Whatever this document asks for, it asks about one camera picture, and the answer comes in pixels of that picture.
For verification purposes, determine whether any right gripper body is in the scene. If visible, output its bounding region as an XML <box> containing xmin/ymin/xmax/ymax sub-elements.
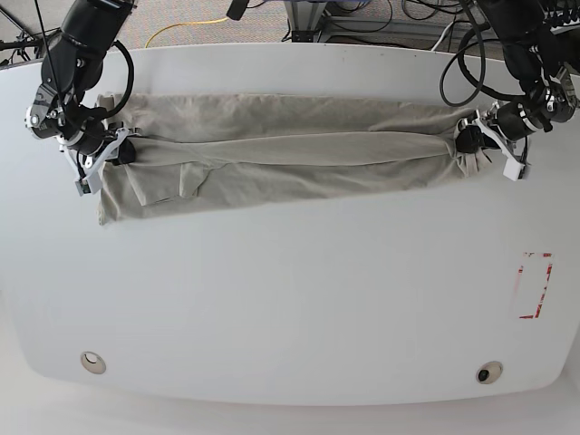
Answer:
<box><xmin>67</xmin><ymin>124</ymin><xmax>113</xmax><ymax>156</ymax></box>

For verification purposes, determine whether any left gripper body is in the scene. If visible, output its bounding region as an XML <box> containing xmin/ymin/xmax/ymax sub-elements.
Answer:
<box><xmin>496</xmin><ymin>102</ymin><xmax>537</xmax><ymax>140</ymax></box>

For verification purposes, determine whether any beige T-shirt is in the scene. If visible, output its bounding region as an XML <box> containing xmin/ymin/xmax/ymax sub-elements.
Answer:
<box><xmin>98</xmin><ymin>94</ymin><xmax>490</xmax><ymax>225</ymax></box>

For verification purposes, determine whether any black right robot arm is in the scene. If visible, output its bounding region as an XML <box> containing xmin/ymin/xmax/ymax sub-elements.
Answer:
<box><xmin>26</xmin><ymin>1</ymin><xmax>484</xmax><ymax>173</ymax></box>

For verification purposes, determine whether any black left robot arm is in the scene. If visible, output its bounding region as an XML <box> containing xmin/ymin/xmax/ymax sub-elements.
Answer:
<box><xmin>457</xmin><ymin>1</ymin><xmax>579</xmax><ymax>141</ymax></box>

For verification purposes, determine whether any red tape rectangle marking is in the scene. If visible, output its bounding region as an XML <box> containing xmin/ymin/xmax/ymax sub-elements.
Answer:
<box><xmin>513</xmin><ymin>252</ymin><xmax>555</xmax><ymax>320</ymax></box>

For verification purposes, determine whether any left table grommet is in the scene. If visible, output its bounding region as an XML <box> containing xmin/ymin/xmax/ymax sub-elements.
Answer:
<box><xmin>80</xmin><ymin>352</ymin><xmax>107</xmax><ymax>375</ymax></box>

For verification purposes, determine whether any table grommet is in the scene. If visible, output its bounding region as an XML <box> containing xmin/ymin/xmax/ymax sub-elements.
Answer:
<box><xmin>80</xmin><ymin>352</ymin><xmax>107</xmax><ymax>375</ymax></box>
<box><xmin>476</xmin><ymin>361</ymin><xmax>503</xmax><ymax>385</ymax></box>

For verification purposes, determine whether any right table grommet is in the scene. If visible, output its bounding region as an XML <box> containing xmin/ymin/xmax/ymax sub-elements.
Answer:
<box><xmin>476</xmin><ymin>361</ymin><xmax>503</xmax><ymax>385</ymax></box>

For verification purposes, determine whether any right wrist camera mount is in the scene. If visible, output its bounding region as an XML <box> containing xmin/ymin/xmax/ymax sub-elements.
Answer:
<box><xmin>56</xmin><ymin>127</ymin><xmax>140</xmax><ymax>196</ymax></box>

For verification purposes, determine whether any yellow cable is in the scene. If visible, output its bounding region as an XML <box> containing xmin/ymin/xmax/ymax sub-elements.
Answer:
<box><xmin>144</xmin><ymin>15</ymin><xmax>230</xmax><ymax>50</ymax></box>

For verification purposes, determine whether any aluminium frame base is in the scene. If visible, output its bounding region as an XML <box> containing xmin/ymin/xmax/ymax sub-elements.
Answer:
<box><xmin>282</xmin><ymin>1</ymin><xmax>340</xmax><ymax>43</ymax></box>

